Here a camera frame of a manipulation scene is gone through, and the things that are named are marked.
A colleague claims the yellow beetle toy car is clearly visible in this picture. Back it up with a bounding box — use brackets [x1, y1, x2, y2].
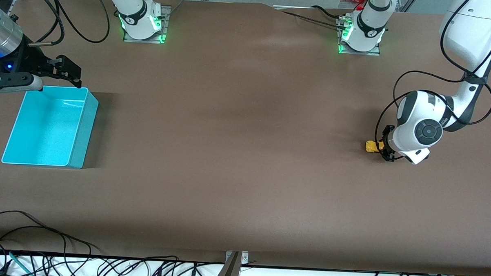
[365, 140, 387, 153]

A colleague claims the turquoise plastic bin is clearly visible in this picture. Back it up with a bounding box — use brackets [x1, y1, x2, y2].
[1, 84, 100, 170]

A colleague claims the dark metal bar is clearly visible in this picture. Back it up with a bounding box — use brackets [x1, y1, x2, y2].
[213, 251, 242, 276]

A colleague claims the teal stick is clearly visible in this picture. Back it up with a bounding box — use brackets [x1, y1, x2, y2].
[8, 252, 31, 275]

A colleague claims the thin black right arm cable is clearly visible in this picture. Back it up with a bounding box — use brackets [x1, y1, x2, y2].
[26, 0, 66, 47]

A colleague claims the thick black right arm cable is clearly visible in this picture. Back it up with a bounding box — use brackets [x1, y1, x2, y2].
[30, 0, 111, 44]

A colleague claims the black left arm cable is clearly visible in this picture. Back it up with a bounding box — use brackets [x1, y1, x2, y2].
[373, 0, 491, 163]

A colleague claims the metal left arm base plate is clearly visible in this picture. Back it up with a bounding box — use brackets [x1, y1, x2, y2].
[335, 17, 382, 56]

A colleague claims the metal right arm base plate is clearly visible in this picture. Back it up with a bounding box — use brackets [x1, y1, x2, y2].
[123, 4, 172, 45]

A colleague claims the thin grey cable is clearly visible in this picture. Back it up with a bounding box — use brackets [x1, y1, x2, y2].
[165, 0, 186, 18]

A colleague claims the black cables to base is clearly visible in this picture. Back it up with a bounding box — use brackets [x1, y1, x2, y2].
[280, 4, 349, 31]

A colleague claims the long black looping cable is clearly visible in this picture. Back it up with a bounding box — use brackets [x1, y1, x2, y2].
[0, 210, 102, 256]

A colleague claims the small metal bracket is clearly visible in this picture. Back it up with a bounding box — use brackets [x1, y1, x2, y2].
[225, 250, 249, 265]

